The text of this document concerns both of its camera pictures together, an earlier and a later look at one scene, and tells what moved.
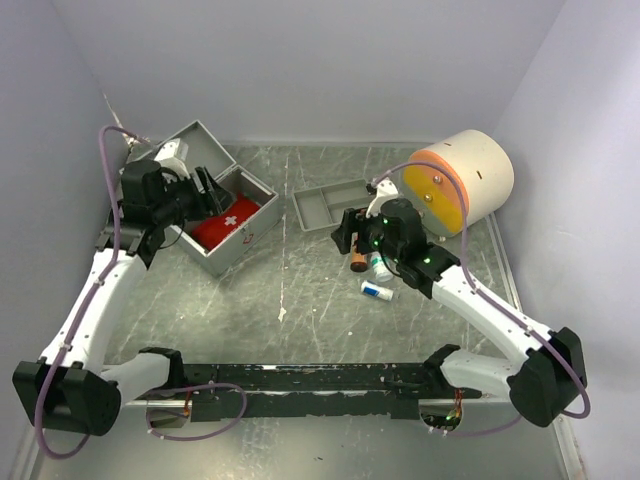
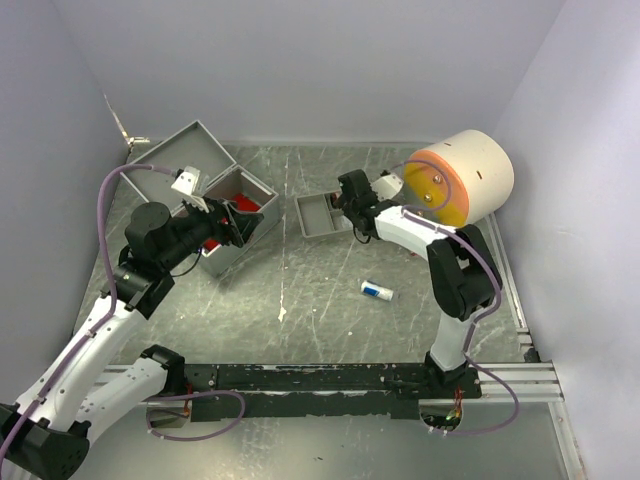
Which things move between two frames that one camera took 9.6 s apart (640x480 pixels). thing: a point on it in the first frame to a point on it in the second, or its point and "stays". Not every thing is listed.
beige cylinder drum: x=485 y=164 stays
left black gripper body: x=187 y=201 to x=225 y=233
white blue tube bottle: x=371 y=288 stays
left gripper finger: x=222 y=196 to x=245 y=223
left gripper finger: x=204 y=182 to x=225 y=209
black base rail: x=318 y=390 stays
